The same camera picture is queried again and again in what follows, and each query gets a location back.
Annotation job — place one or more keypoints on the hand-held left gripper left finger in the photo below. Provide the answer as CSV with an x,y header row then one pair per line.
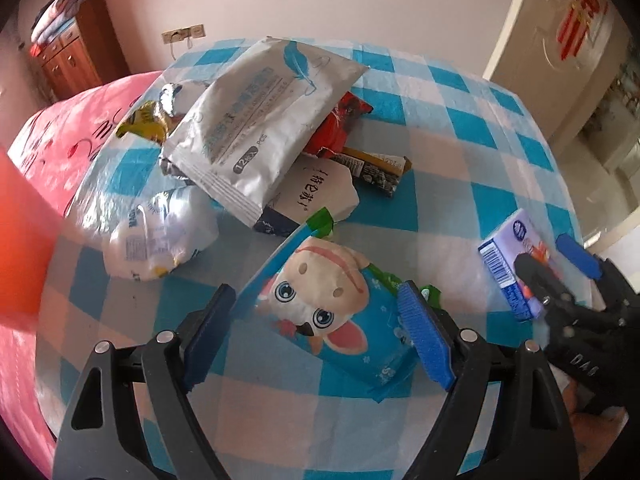
x,y
207,340

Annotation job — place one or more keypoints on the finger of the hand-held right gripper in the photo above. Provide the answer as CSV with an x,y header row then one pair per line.
x,y
537,280
580,257

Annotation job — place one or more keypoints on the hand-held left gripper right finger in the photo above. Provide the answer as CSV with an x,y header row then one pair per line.
x,y
425,335

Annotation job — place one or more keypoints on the small blue white box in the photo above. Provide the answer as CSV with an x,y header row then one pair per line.
x,y
505,250

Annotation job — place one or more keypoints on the blue cartoon cow packet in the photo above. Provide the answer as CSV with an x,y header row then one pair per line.
x,y
325,290

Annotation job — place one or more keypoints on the crumpled white plastic bag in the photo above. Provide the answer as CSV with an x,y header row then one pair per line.
x,y
155,230

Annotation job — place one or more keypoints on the brown yellow snack wrapper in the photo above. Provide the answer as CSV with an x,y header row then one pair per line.
x,y
375,167

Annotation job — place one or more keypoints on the blue white checked tablecloth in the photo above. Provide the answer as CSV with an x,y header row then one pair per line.
x,y
450,125

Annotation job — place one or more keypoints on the white paper carton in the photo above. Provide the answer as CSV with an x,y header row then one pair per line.
x,y
320,185

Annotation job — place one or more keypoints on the clear plastic bag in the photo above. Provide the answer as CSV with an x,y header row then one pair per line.
x,y
112,165

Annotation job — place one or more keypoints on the cream door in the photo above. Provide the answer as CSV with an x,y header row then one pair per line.
x,y
525,50

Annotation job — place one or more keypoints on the red snack wrapper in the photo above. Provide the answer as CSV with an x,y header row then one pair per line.
x,y
335,130

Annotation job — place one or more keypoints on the white wet wipe pack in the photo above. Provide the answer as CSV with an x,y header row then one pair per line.
x,y
250,110

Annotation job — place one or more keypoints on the red knot decoration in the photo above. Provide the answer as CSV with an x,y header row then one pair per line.
x,y
580,15

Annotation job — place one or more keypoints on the silver foil wrapper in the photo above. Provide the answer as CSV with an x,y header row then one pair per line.
x,y
170,95

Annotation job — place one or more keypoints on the pink printed bedsheet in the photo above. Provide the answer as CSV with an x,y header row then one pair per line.
x,y
55,125

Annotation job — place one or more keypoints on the brown wooden cabinet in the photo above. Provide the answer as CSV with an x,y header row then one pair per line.
x,y
80,55

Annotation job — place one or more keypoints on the folded blankets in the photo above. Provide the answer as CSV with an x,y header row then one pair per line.
x,y
60,10

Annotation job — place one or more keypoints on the wall socket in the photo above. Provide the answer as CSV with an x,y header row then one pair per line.
x,y
182,33

